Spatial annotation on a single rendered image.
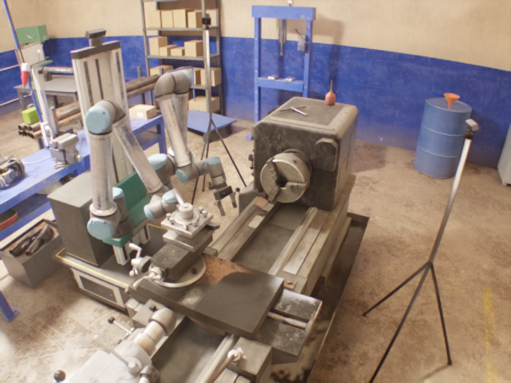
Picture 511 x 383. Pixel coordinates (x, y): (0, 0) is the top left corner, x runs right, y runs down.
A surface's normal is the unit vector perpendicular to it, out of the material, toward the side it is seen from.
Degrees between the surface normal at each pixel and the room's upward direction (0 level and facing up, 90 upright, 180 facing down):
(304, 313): 0
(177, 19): 90
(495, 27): 90
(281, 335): 0
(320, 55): 90
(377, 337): 0
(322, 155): 90
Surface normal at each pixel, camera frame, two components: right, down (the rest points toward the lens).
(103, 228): 0.03, 0.58
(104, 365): 0.00, -0.86
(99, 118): 0.06, 0.40
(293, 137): -0.43, 0.46
